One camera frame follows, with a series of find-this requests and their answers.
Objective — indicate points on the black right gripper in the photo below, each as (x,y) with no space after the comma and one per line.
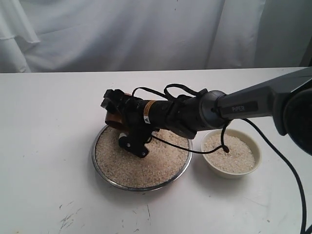
(133,112)

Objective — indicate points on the brown wooden cup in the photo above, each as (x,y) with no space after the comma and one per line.
(117,121)

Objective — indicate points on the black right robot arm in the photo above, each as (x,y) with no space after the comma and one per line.
(287,99)

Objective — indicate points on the steel pan of rice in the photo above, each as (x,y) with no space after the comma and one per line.
(169,157)

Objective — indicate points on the cream bowl of rice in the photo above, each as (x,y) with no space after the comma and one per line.
(244,156)

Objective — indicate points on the white backdrop curtain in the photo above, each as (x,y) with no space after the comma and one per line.
(142,35)

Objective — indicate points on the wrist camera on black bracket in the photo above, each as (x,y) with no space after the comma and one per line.
(134,143)

